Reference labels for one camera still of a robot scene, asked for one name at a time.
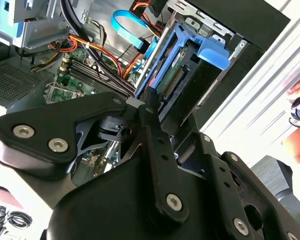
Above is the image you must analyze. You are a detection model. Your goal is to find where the hard disk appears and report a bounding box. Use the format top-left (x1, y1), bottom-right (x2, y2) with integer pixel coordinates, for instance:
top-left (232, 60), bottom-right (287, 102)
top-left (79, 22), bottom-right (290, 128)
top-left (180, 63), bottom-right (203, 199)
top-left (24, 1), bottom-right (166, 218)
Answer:
top-left (134, 23), bottom-right (233, 111)

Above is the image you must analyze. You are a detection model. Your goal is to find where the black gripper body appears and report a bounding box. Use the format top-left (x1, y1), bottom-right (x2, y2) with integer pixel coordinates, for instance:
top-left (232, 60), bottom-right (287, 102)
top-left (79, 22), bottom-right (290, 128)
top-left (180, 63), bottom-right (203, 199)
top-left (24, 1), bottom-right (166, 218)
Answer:
top-left (46, 159), bottom-right (231, 240)

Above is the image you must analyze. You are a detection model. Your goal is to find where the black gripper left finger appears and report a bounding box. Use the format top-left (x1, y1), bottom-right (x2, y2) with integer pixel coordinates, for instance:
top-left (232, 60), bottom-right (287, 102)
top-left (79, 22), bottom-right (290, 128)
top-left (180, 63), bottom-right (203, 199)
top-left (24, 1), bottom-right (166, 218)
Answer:
top-left (0, 86), bottom-right (191, 226)

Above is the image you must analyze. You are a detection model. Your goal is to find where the orange red power wire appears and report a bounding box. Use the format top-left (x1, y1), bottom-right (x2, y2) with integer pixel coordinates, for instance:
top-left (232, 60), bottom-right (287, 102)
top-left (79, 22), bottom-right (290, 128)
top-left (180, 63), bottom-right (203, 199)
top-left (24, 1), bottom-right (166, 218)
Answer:
top-left (132, 0), bottom-right (167, 40)

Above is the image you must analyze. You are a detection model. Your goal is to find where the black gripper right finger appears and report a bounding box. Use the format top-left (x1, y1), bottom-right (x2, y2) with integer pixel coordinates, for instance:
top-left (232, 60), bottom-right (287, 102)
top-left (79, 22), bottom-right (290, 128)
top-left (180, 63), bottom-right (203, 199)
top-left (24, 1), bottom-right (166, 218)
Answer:
top-left (174, 116), bottom-right (300, 240)

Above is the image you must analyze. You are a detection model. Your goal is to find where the blue data wire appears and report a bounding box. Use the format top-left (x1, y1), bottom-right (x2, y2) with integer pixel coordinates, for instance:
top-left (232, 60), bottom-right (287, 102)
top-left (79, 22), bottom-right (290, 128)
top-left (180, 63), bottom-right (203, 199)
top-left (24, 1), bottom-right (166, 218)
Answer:
top-left (111, 9), bottom-right (156, 61)

